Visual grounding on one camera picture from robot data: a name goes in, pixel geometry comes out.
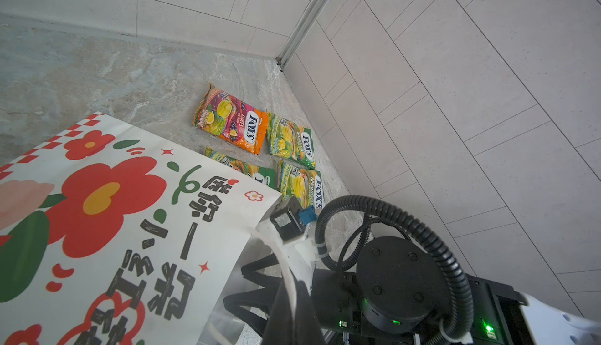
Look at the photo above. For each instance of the orange Fox's fruits candy bag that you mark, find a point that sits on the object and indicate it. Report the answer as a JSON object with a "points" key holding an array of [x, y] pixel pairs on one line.
{"points": [[231, 119]]}

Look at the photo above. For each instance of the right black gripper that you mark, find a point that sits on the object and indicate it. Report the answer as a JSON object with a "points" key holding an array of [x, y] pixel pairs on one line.
{"points": [[389, 293]]}

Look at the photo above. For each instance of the green Fox's candy bag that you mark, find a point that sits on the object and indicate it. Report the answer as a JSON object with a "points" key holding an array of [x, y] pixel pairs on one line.
{"points": [[304, 184], [266, 176]]}

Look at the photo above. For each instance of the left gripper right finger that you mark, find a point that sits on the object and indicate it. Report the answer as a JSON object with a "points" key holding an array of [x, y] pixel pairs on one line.
{"points": [[307, 330]]}

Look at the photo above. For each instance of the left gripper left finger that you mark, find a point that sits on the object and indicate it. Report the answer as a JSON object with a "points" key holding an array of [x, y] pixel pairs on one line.
{"points": [[280, 325]]}

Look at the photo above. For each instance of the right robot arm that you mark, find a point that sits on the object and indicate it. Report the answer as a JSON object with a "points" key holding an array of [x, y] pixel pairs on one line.
{"points": [[501, 314]]}

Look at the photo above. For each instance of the green Fox's spring tea bag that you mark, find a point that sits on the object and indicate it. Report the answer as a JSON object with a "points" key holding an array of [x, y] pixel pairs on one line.
{"points": [[291, 141]]}

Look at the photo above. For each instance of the white flowered paper bag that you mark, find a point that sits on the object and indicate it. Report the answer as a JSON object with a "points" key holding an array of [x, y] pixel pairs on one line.
{"points": [[113, 235]]}

